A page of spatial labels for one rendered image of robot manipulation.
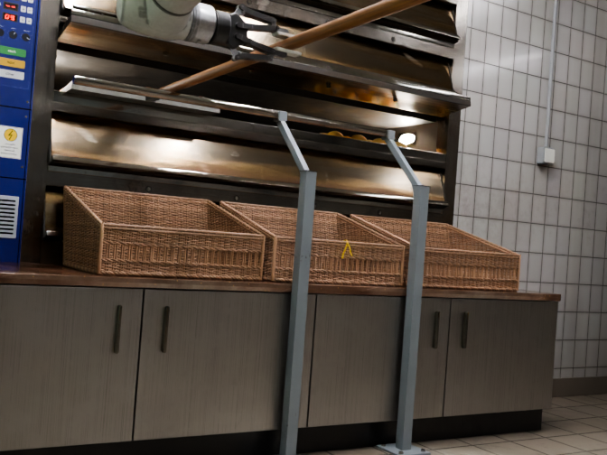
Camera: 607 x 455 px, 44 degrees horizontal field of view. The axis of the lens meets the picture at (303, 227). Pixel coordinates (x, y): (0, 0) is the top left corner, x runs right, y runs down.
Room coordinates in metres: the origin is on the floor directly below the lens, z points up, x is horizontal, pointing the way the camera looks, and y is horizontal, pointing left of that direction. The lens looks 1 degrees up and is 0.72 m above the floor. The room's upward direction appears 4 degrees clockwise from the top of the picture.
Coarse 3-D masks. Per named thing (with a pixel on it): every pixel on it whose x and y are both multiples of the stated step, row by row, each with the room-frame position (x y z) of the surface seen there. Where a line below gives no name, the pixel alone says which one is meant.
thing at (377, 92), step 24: (72, 24) 2.47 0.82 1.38; (96, 24) 2.49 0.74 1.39; (96, 48) 2.67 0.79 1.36; (120, 48) 2.67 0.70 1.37; (144, 48) 2.67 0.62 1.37; (168, 48) 2.67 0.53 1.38; (192, 48) 2.68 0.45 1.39; (216, 48) 2.71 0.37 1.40; (240, 72) 2.92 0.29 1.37; (264, 72) 2.93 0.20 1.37; (288, 72) 2.93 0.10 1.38; (312, 72) 2.93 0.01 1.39; (336, 72) 2.99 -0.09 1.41; (336, 96) 3.22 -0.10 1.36; (360, 96) 3.22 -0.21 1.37; (384, 96) 3.22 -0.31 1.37; (408, 96) 3.22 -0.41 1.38; (432, 96) 3.25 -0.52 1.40
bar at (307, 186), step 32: (160, 96) 2.38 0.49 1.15; (192, 96) 2.44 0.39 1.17; (288, 128) 2.58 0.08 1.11; (352, 128) 2.77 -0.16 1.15; (416, 192) 2.67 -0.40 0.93; (416, 224) 2.66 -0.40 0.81; (416, 256) 2.65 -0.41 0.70; (416, 288) 2.66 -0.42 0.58; (416, 320) 2.67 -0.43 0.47; (288, 352) 2.43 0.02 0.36; (416, 352) 2.67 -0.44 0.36; (288, 384) 2.42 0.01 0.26; (288, 416) 2.41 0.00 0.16; (288, 448) 2.41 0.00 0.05; (384, 448) 2.67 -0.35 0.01; (416, 448) 2.70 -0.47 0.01
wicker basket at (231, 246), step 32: (64, 192) 2.56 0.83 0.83; (96, 192) 2.62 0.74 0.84; (128, 192) 2.68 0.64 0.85; (64, 224) 2.53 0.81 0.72; (96, 224) 2.22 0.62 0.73; (128, 224) 2.21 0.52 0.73; (160, 224) 2.73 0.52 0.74; (192, 224) 2.79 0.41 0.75; (224, 224) 2.72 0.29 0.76; (64, 256) 2.51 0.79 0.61; (96, 256) 2.19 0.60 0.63; (128, 256) 2.22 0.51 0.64; (160, 256) 2.27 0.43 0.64; (192, 256) 2.33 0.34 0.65; (224, 256) 2.39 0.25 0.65; (256, 256) 2.49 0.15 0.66
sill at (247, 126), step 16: (64, 96) 2.59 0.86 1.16; (80, 96) 2.62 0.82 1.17; (128, 112) 2.71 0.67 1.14; (144, 112) 2.74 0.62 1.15; (160, 112) 2.77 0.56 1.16; (176, 112) 2.80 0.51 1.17; (240, 128) 2.94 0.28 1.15; (256, 128) 2.98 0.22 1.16; (272, 128) 3.01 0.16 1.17; (336, 144) 3.18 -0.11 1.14; (352, 144) 3.22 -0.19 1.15; (368, 144) 3.26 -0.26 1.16; (384, 144) 3.31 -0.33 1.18; (432, 160) 3.46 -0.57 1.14
